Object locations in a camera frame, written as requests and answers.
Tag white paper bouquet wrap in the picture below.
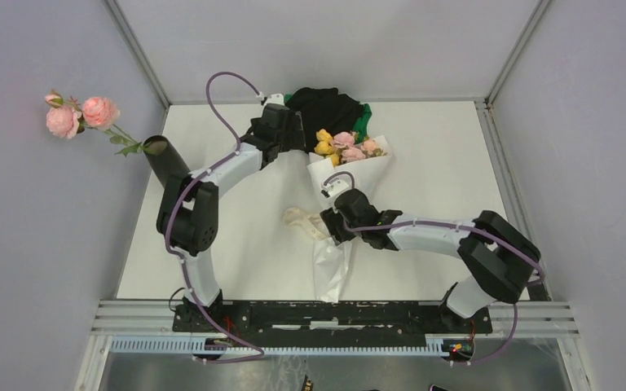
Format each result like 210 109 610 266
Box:
305 130 393 303

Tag cream printed ribbon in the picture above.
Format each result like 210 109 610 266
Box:
282 207 330 241

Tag pink and yellow flower bunch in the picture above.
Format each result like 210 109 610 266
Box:
313 129 388 167

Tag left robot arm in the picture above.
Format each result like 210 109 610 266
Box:
152 103 306 332

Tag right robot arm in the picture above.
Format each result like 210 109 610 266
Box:
321 187 543 332

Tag black cylindrical vase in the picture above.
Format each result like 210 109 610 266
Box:
143 135 190 187

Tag pink roses in vase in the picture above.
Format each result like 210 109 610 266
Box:
44 90 148 156

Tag black cloth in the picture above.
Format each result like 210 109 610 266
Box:
285 87 366 153

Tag green cloth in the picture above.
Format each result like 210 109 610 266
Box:
284 94 373 145

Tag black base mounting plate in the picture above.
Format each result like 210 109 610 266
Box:
172 299 493 349

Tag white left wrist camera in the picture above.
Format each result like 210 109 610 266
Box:
260 93 285 106

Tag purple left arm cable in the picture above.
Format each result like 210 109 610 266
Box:
164 71 267 365

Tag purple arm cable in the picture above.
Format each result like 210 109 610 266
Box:
321 171 546 367
164 71 267 365

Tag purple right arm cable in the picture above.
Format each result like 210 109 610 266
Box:
321 171 546 367

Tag white slotted cable duct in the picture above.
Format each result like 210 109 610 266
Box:
108 336 452 358

